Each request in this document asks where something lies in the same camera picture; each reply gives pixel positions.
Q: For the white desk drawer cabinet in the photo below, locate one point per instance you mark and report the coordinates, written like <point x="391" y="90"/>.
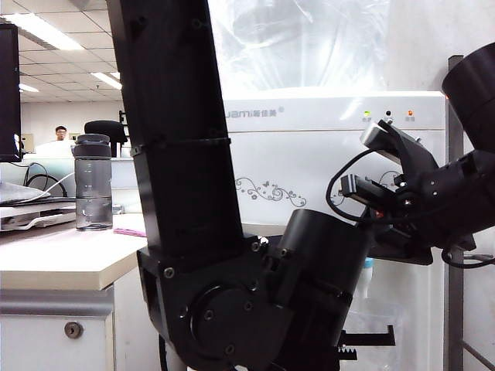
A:
<point x="38" y="348"/>

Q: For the plastic-wrapped water jug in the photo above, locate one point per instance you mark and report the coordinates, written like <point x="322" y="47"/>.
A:
<point x="290" y="46"/>

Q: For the person with glasses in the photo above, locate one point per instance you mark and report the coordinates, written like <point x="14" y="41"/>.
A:
<point x="60" y="133"/>

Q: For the grey felt laptop sleeve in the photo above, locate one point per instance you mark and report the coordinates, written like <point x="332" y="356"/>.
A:
<point x="23" y="191"/>

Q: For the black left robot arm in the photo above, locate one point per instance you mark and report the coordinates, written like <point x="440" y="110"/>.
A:
<point x="178" y="154"/>

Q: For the grey transparent water bottle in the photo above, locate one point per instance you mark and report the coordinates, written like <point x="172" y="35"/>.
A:
<point x="93" y="185"/>

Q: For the black computer monitor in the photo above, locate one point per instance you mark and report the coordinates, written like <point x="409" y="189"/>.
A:
<point x="9" y="96"/>

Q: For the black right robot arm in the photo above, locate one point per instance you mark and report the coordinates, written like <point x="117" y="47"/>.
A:
<point x="460" y="193"/>

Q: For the white water dispenser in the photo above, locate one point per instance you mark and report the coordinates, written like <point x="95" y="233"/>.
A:
<point x="301" y="154"/>

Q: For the grey metal rack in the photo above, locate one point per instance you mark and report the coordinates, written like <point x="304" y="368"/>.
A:
<point x="455" y="309"/>

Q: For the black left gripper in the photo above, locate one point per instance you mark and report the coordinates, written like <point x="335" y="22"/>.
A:
<point x="336" y="363"/>

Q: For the fluorescent ceiling light panel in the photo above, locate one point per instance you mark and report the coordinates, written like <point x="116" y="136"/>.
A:
<point x="38" y="31"/>
<point x="29" y="88"/>
<point x="108" y="80"/>

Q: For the white laptop stand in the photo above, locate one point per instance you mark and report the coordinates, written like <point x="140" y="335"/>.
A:
<point x="35" y="222"/>

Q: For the pink printed card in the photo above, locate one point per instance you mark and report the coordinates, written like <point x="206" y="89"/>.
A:
<point x="131" y="232"/>

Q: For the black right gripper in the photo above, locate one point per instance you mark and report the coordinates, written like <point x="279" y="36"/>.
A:
<point x="406" y="247"/>

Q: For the round cabinet lock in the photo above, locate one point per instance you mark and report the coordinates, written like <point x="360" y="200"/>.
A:
<point x="73" y="330"/>

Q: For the black flat laptop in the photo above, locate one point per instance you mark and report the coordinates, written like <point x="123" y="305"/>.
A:
<point x="62" y="199"/>

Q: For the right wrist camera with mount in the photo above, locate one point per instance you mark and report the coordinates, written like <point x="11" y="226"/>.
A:
<point x="375" y="137"/>

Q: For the blue cold water tap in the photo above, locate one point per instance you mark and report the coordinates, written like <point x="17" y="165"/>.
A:
<point x="367" y="274"/>

